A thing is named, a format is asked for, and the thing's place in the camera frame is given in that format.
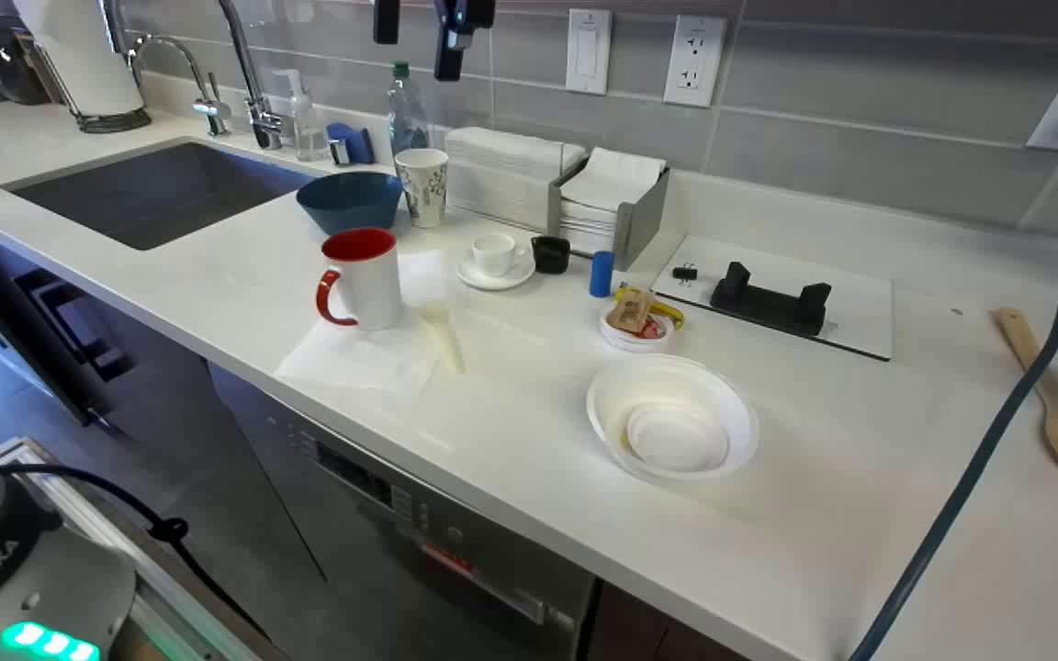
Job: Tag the white paper bowl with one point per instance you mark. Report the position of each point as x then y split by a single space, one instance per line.
667 381

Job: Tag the paper towel roll on holder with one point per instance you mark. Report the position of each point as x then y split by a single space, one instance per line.
88 55

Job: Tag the steel dishwasher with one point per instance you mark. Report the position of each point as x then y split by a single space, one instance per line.
382 514

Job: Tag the white teacup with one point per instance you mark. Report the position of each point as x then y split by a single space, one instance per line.
494 252

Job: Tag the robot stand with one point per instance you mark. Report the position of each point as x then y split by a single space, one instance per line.
88 509

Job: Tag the white paper napkin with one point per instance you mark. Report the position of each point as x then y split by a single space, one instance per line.
354 363

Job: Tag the steel sink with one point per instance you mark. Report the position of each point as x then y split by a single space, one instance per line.
152 188

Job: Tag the tall chrome tap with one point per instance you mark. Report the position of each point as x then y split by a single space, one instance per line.
253 101

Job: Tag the small black cup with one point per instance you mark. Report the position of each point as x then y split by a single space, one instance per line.
550 255

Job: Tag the brown packet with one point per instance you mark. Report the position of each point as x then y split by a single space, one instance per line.
630 312

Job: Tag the yellow packet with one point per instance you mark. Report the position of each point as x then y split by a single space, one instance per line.
669 314

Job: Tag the stack of white paper towels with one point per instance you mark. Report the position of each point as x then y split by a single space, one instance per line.
497 170

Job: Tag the patterned paper cup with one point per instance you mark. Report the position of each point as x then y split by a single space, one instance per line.
422 188

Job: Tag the grey napkin holder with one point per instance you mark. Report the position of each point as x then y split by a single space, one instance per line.
641 220

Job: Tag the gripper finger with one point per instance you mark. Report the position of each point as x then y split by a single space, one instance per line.
386 20
448 55

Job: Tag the blue bowl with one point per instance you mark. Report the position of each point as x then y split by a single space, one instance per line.
345 207

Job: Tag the white flat board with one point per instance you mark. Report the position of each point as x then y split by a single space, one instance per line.
860 308

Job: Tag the clear water bottle green cap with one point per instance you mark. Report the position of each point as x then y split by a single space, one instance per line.
407 115

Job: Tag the red and white mug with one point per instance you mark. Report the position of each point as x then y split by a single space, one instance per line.
371 280

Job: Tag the black binder clip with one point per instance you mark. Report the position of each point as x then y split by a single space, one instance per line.
684 273

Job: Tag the dark cabinet door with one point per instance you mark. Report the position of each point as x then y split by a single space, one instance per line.
24 330

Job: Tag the blue sponge holder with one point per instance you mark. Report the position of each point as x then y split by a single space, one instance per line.
354 142

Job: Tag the white saucer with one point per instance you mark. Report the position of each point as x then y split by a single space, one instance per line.
492 281

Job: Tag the black holder block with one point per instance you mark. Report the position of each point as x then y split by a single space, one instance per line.
768 303

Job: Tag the white switch plate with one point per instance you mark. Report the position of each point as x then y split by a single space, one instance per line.
589 50

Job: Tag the stack of white napkins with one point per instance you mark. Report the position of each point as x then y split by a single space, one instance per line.
610 179

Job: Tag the clear soap dispenser bottle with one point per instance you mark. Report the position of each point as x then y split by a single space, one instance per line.
307 128

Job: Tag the small chrome tap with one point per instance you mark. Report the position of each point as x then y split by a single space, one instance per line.
209 108

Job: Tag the small white dish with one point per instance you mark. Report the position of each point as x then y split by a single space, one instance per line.
635 341

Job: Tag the blue cylinder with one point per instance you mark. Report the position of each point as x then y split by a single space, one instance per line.
602 274

